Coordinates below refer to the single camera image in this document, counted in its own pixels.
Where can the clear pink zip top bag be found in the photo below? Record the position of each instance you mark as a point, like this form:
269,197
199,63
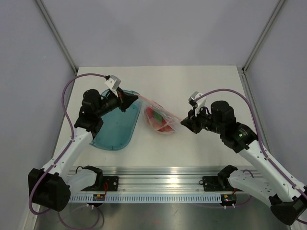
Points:
172,120

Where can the aluminium mounting rail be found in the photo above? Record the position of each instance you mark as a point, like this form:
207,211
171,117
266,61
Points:
160,180

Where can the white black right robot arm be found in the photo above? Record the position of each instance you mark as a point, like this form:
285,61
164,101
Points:
286,200

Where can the blue transparent plastic tray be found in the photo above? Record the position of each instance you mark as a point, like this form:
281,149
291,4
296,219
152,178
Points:
118,128

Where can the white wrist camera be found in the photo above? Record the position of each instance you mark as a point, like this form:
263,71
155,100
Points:
113,82
197,100

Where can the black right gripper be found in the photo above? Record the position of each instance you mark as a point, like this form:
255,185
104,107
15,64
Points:
193,124

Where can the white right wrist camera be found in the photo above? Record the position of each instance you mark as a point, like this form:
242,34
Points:
197,100

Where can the aluminium frame post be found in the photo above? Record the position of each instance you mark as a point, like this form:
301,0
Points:
264,33
54,31

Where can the left aluminium frame post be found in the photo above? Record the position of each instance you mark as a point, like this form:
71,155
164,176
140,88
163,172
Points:
54,31

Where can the white slotted cable duct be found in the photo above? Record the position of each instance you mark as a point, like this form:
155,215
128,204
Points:
146,198

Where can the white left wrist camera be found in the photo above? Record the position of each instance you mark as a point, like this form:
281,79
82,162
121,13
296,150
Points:
113,82

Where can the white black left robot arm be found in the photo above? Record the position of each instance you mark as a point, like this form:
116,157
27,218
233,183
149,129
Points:
50,186

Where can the red strawberry bunch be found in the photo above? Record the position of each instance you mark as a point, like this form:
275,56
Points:
156,121

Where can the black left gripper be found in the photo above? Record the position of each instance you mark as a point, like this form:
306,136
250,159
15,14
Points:
124,99

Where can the right aluminium frame post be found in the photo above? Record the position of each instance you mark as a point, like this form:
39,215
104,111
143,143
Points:
264,33

